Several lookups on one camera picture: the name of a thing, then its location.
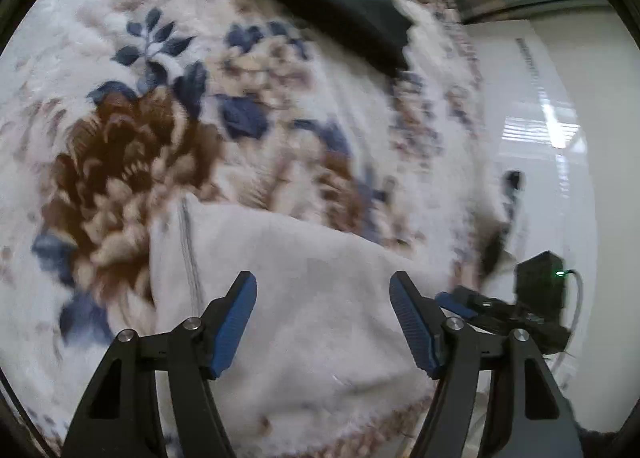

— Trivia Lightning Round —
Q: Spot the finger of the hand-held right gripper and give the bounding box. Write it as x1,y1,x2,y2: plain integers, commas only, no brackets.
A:
435,287,517,324

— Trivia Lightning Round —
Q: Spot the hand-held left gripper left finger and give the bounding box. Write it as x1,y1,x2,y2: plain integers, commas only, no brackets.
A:
62,270,258,458

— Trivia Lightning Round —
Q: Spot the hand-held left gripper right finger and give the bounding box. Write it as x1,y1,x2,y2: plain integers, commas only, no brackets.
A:
389,270,586,458

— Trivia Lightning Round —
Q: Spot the white fleece garment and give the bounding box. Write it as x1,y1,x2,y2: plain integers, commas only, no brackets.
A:
149,197,453,458

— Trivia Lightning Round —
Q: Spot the floral printed blanket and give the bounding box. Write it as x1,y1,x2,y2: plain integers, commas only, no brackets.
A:
0,0,506,458

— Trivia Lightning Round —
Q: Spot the grey cable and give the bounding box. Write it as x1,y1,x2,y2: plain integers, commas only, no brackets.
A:
559,268,587,369

